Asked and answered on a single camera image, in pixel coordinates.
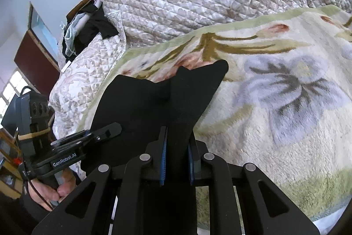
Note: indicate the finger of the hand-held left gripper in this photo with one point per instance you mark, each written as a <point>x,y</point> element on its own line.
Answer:
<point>107,132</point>
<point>70,138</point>

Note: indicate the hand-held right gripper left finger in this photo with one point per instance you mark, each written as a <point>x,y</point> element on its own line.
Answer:
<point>164,158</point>

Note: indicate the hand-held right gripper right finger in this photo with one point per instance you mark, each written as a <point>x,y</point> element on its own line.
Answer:
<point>191,166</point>

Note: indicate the black pants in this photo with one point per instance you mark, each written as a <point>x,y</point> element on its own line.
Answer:
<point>143,102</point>

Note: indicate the person's left forearm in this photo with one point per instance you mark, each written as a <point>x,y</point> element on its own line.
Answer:
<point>19,213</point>

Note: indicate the person's left hand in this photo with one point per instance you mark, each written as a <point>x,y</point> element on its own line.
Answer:
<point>66,185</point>

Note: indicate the window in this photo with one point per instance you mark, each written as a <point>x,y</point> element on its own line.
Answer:
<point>12,91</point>

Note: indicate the wooden shelf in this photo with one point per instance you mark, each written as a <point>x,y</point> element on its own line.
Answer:
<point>9,169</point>

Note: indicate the dark red cabinet door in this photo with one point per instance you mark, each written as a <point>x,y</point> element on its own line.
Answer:
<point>35,61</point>

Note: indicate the beige quilted pillow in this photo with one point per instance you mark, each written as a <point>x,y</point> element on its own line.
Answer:
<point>88,64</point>

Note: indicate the wooden framed glass panel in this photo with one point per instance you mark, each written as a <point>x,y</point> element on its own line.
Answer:
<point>41,25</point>

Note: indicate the light blue cloth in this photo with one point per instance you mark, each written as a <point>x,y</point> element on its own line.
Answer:
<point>72,31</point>

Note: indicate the black garment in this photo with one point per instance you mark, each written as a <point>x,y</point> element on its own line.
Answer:
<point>101,23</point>

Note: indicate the floral plush blanket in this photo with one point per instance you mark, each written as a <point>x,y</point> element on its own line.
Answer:
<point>275,86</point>

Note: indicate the brown wooden headboard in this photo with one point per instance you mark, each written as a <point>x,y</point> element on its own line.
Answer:
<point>82,2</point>

